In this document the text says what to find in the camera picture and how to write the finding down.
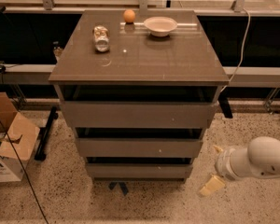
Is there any grey drawer cabinet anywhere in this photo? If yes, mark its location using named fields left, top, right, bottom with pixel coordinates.
left=48, top=8, right=230, bottom=184

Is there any crushed silver can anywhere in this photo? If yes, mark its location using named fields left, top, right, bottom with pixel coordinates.
left=92, top=25, right=109, bottom=52

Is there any grey drawer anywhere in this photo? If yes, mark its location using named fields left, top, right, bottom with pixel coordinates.
left=85, top=163, right=192, bottom=179
left=61, top=101, right=217, bottom=129
left=76, top=138, right=203, bottom=158

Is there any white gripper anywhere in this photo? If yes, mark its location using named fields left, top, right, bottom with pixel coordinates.
left=199, top=145, right=240, bottom=197

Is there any black stand leg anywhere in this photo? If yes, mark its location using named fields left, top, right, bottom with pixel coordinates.
left=218, top=94, right=233, bottom=119
left=35, top=106, right=59, bottom=161

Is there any orange fruit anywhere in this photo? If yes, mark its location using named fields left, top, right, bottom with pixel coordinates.
left=123, top=9, right=135, bottom=23

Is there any black stand leg right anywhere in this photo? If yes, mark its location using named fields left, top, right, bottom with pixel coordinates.
left=218, top=94, right=233, bottom=119

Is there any white cable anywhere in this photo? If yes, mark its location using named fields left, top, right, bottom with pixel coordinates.
left=219, top=7, right=252, bottom=93

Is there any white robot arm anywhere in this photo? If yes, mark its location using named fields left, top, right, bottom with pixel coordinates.
left=199, top=136, right=280, bottom=197

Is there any open cardboard box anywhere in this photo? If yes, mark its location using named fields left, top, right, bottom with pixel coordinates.
left=0, top=92, right=40, bottom=182

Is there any black floor cable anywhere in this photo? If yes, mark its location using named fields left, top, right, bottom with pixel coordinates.
left=0, top=105, right=52, bottom=224

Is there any white bowl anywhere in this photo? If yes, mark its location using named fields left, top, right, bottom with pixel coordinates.
left=144, top=17, right=177, bottom=37

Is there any black stand leg left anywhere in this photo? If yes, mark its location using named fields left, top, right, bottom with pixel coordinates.
left=35, top=106, right=59, bottom=161

